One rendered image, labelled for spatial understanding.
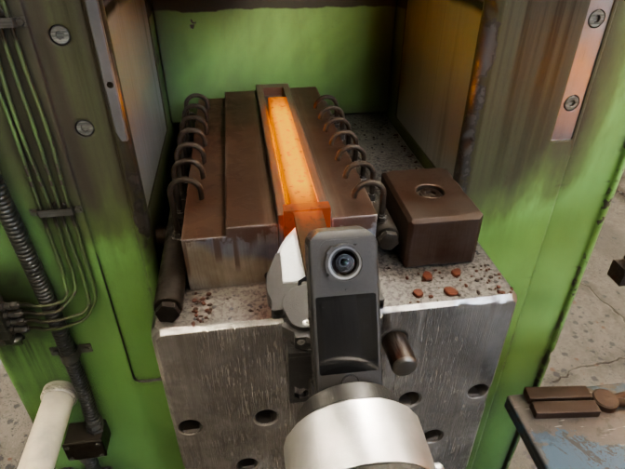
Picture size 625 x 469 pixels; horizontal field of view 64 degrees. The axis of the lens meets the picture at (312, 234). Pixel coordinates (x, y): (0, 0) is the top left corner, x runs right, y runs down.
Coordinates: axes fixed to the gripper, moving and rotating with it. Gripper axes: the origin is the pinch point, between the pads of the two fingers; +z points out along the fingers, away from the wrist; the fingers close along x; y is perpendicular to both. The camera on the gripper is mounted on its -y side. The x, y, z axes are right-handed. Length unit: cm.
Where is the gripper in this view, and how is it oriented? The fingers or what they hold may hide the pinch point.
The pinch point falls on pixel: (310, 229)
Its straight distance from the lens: 47.5
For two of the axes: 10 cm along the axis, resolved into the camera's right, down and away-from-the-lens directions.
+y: -0.1, 8.0, 6.0
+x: 9.9, -0.8, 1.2
